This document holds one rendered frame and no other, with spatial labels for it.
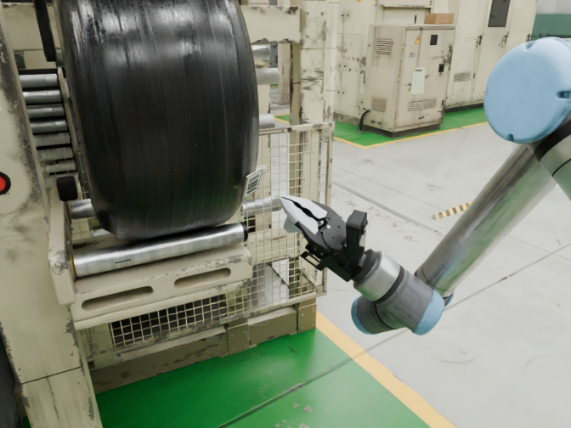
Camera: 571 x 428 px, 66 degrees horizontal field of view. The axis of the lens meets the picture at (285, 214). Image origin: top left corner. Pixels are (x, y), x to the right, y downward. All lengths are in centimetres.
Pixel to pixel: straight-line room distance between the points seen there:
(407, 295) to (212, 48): 54
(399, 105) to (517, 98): 483
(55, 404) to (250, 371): 93
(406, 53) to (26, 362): 486
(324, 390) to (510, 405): 69
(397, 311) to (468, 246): 18
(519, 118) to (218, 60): 43
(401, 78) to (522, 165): 461
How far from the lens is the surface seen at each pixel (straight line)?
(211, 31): 74
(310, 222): 81
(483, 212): 86
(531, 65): 59
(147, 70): 70
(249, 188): 82
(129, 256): 89
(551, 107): 57
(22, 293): 101
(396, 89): 536
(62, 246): 88
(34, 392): 115
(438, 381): 197
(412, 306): 86
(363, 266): 84
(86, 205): 115
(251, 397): 182
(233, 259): 93
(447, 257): 94
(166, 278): 91
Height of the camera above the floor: 132
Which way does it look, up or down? 24 degrees down
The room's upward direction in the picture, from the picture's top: straight up
